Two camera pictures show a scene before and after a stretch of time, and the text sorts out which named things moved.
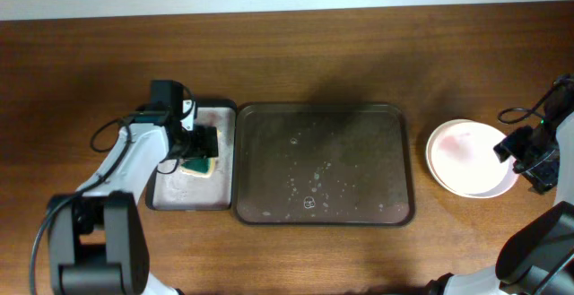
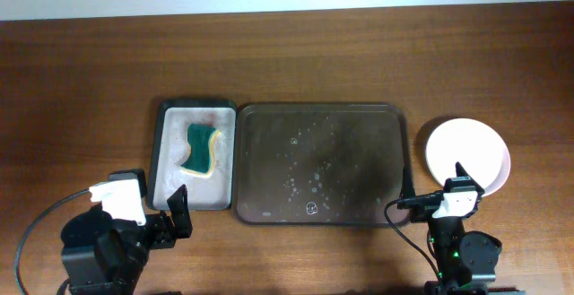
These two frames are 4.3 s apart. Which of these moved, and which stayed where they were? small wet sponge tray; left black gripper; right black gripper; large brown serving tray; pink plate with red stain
Moved: right black gripper; left black gripper
Stayed: small wet sponge tray; large brown serving tray; pink plate with red stain
